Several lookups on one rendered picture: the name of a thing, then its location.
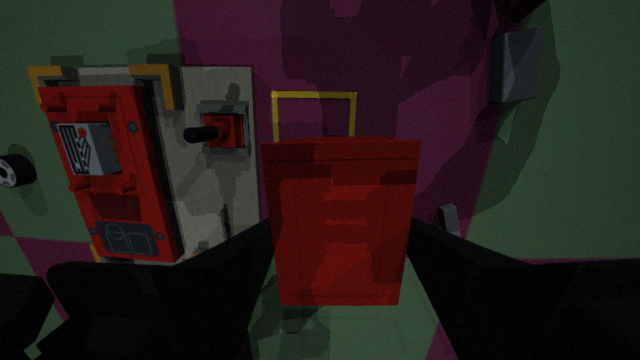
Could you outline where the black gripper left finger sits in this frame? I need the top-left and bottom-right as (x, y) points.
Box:
(46, 217), (274, 360)

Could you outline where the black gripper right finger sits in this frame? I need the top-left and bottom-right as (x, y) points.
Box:
(406, 217), (640, 360)

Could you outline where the black toy wheel with grey hub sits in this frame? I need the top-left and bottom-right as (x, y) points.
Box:
(0, 154), (36, 188)

